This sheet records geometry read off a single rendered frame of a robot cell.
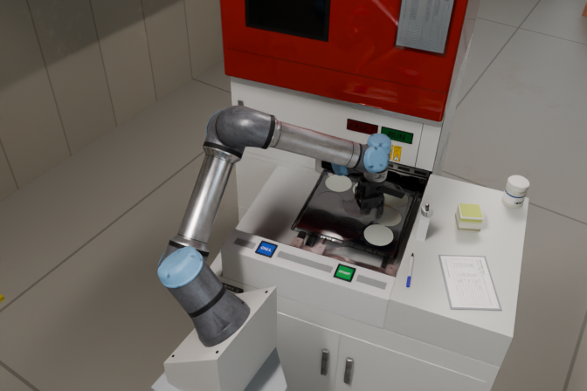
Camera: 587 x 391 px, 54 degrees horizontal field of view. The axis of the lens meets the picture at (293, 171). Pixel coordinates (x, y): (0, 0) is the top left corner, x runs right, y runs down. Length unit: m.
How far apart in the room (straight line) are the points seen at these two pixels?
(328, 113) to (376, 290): 0.73
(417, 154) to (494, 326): 0.71
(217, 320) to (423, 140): 1.02
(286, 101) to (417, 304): 0.91
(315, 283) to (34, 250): 1.98
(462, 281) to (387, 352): 0.33
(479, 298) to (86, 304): 1.96
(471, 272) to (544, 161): 2.34
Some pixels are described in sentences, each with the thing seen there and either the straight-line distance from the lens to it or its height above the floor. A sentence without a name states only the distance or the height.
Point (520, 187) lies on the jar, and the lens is 2.09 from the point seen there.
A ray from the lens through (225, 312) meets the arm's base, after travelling 1.51.
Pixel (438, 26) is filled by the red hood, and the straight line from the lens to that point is 1.86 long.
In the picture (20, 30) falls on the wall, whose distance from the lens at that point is 3.54.
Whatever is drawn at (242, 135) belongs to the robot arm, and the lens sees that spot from 1.53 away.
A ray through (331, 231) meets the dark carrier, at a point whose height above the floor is 0.90.
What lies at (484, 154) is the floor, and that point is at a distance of 4.05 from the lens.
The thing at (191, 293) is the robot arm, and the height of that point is 1.17.
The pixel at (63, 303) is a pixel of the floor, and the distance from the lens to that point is 3.13.
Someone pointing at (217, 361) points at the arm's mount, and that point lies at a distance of 1.47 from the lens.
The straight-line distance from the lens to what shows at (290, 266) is 1.81.
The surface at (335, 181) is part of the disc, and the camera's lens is 2.21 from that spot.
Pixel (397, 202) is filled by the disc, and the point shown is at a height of 0.90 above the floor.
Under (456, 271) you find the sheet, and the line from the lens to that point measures 1.87.
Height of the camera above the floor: 2.32
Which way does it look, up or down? 39 degrees down
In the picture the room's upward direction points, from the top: 1 degrees clockwise
